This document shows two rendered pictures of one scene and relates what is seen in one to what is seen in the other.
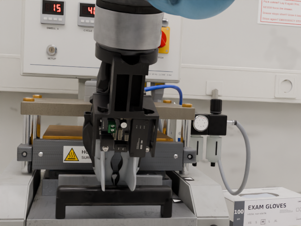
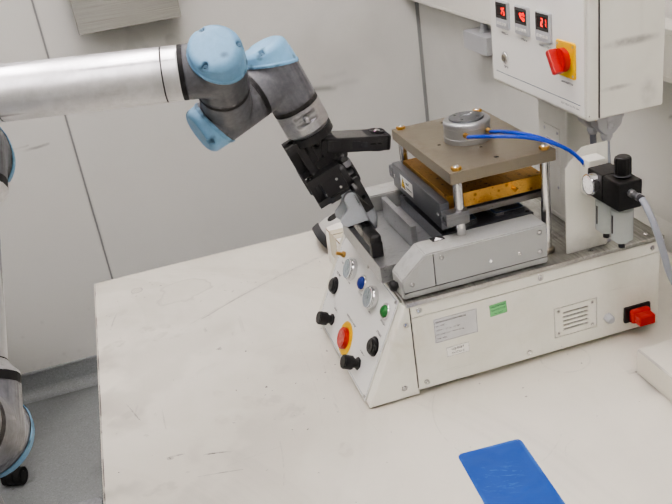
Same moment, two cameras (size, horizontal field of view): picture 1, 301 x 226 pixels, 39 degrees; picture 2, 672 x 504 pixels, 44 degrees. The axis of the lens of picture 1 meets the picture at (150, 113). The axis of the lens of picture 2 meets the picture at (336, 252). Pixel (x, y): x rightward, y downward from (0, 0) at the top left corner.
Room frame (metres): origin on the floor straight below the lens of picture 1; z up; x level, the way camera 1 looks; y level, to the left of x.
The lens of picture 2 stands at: (0.45, -1.24, 1.57)
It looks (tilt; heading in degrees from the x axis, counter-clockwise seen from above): 25 degrees down; 88
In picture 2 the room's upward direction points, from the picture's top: 9 degrees counter-clockwise
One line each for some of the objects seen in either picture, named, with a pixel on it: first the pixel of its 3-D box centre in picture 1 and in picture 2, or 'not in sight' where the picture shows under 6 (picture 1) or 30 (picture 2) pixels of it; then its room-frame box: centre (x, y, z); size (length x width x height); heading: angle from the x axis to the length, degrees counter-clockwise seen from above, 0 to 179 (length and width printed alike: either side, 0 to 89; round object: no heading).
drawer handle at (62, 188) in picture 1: (114, 201); (363, 230); (0.54, 0.04, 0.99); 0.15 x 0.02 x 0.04; 100
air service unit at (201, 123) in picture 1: (204, 132); (609, 198); (0.91, -0.12, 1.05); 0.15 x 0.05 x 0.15; 100
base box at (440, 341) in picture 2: not in sight; (478, 285); (0.74, 0.06, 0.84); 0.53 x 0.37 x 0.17; 10
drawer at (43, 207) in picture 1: (106, 189); (439, 221); (0.68, 0.07, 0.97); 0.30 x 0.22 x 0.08; 10
